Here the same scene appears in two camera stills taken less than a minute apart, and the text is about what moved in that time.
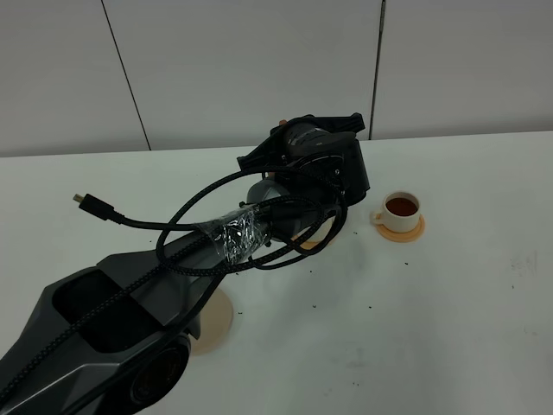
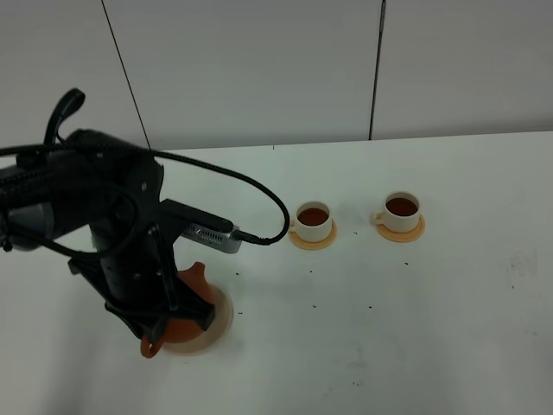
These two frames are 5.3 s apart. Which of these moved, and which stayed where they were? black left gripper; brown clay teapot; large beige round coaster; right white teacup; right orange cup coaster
Moved: black left gripper; brown clay teapot
Stayed: right orange cup coaster; right white teacup; large beige round coaster
